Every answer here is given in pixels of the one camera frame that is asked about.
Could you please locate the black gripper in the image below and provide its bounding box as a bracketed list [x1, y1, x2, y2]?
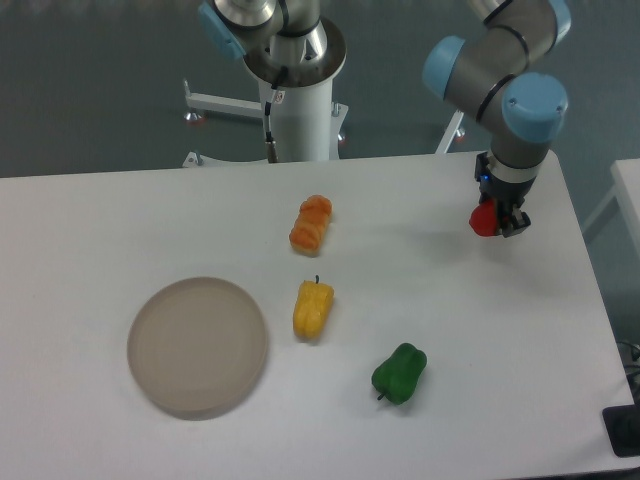
[474, 152, 535, 238]

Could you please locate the red bell pepper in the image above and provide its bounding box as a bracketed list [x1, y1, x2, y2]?
[469, 198, 499, 237]

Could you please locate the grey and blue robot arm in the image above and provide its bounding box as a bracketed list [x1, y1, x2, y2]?
[198, 1, 571, 237]

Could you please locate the orange bell pepper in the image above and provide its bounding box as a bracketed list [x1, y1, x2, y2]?
[289, 195, 332, 256]

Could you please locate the green bell pepper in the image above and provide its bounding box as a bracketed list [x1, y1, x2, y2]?
[371, 343, 428, 405]

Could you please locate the yellow bell pepper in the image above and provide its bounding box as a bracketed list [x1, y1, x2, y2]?
[292, 275, 334, 341]

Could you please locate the white side table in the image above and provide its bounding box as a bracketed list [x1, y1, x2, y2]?
[581, 158, 640, 252]

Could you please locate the black device at table edge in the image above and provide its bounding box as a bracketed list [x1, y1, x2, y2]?
[602, 405, 639, 458]

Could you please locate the beige round plate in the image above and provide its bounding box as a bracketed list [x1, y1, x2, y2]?
[127, 277, 269, 421]

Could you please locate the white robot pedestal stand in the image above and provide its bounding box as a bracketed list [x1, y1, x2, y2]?
[180, 14, 469, 169]

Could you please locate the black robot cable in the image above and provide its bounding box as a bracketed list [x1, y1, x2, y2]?
[263, 65, 289, 164]

